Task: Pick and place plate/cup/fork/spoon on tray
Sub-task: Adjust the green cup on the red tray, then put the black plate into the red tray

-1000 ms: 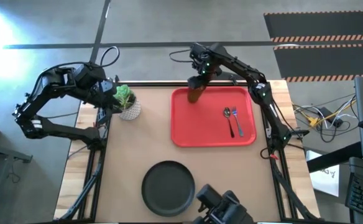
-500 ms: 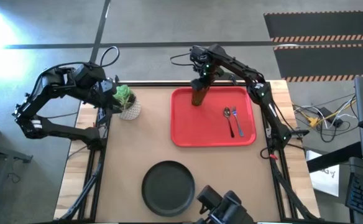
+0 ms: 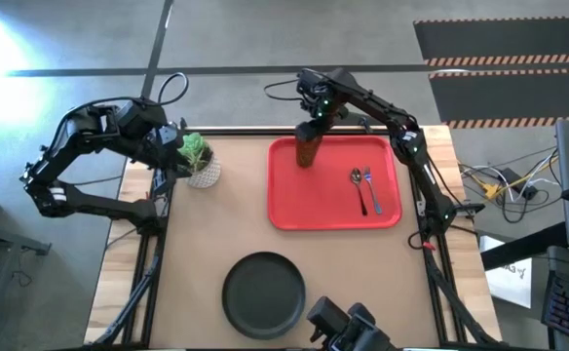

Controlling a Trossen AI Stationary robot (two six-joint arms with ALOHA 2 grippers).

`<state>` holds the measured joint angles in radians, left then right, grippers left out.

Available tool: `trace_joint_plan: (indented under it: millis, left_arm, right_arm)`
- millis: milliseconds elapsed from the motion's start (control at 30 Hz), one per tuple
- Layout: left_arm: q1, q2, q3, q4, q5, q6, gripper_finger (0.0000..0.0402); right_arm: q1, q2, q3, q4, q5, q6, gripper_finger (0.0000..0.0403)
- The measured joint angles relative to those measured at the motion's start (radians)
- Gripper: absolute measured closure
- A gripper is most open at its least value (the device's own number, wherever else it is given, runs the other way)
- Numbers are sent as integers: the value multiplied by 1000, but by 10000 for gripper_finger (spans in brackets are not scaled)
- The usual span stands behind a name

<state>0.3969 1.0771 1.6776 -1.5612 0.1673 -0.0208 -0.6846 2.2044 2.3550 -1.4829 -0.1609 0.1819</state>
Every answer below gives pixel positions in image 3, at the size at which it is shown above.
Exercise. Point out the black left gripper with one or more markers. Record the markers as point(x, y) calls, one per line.
point(170, 156)

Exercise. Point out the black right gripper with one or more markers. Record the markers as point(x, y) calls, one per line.
point(321, 127)

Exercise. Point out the faceted translucent plastic cup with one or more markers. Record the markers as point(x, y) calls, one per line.
point(310, 158)

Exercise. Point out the red plastic tray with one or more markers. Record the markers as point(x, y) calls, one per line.
point(333, 195)

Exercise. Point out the dark metal spoon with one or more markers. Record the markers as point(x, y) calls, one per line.
point(357, 178)

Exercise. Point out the bluish metal fork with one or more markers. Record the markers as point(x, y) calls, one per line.
point(372, 192)

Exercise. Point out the dark round plate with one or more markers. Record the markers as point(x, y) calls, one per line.
point(264, 295)

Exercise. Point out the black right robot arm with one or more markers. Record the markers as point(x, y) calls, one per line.
point(377, 105)

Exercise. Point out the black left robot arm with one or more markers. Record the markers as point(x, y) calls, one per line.
point(94, 207)

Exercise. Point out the succulent in white patterned pot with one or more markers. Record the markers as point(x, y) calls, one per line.
point(201, 163)

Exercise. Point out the black clamp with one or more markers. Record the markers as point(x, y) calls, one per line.
point(365, 126)

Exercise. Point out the black power adapter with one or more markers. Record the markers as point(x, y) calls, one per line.
point(511, 176)

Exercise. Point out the black mat orange striped edge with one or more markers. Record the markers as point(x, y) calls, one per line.
point(508, 39)
point(508, 97)

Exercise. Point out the black workstation support bar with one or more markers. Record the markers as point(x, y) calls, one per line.
point(523, 246)

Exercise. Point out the white printed paper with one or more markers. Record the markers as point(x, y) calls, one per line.
point(508, 278)

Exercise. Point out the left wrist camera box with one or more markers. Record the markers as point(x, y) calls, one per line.
point(166, 136)

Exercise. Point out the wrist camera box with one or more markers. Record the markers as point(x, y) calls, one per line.
point(166, 136)
point(309, 83)

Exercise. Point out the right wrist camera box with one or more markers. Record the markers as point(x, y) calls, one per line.
point(309, 83)

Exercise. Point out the black aluminium table frame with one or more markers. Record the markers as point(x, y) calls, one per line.
point(409, 175)

